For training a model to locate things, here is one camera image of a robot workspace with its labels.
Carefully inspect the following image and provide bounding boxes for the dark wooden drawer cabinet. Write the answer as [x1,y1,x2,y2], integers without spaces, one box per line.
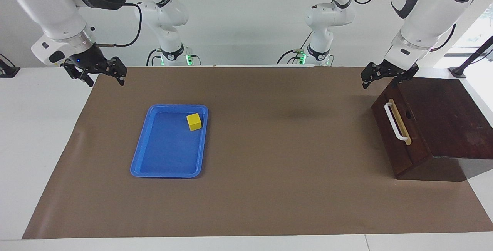
[392,77,493,160]

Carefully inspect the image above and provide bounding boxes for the black camera stand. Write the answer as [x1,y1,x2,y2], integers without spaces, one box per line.
[449,35,493,78]

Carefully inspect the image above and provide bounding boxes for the yellow cube block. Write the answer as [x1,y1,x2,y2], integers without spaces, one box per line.
[186,113,203,131]

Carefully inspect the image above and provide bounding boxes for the brown paper table mat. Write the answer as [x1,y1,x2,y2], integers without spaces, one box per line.
[22,66,493,240]

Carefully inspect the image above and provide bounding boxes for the wooden drawer with white handle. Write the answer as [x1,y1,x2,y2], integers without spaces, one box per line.
[372,87,433,179]

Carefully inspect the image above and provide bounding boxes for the black table clamp mount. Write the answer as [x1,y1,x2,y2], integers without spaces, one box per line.
[0,54,20,78]

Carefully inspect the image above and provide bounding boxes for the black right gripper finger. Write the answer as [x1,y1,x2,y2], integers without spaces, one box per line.
[106,56,128,86]
[62,62,95,87]

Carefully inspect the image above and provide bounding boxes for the blue plastic tray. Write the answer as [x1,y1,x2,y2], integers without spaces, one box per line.
[130,104,209,178]

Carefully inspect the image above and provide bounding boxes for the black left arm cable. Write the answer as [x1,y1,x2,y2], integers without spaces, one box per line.
[347,0,486,51]

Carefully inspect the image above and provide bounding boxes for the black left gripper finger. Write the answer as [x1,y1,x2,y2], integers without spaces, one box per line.
[391,74,415,88]
[361,62,386,89]

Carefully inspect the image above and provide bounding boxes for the black base cable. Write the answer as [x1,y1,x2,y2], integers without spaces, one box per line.
[146,48,160,67]
[277,32,312,65]

